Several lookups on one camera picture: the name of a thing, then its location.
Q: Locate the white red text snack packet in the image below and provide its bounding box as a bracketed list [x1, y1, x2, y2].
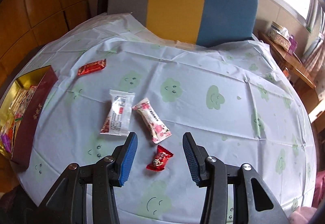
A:
[100, 89, 135, 137]

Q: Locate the red orange snack bag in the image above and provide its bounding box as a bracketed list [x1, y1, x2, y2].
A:
[9, 85, 37, 121]

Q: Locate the purple cartoon snack packet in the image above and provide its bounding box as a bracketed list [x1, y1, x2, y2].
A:
[1, 132, 12, 153]

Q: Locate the gold and maroon gift box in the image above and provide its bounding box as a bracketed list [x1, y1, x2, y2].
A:
[1, 66, 58, 169]

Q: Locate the long red candy bar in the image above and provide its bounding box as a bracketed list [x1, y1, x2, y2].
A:
[77, 59, 106, 76]

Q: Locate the wooden side shelf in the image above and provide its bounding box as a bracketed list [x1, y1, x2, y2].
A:
[258, 20, 325, 123]

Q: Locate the white green patterned tablecloth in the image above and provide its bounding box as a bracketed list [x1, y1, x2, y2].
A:
[18, 14, 317, 223]

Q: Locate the small red candy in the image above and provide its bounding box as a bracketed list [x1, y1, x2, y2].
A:
[146, 145, 173, 172]

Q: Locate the pink floral snack packet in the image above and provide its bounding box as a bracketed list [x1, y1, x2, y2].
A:
[132, 98, 172, 144]

